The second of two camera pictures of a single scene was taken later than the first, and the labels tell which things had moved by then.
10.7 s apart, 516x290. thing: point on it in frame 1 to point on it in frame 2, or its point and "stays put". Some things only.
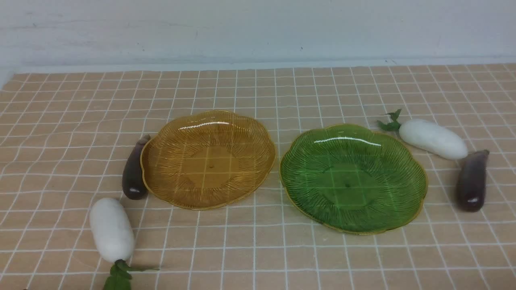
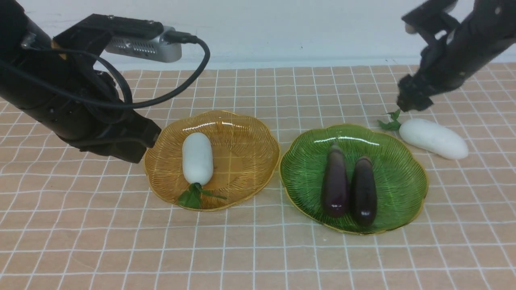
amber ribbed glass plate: x=208 y=160 stays put
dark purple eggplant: x=134 y=186 to x=335 y=189
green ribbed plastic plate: x=353 y=179 stays put
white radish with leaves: x=427 y=136 stays put
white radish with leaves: x=113 y=233 to x=198 y=165
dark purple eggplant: x=471 y=193 to x=364 y=199
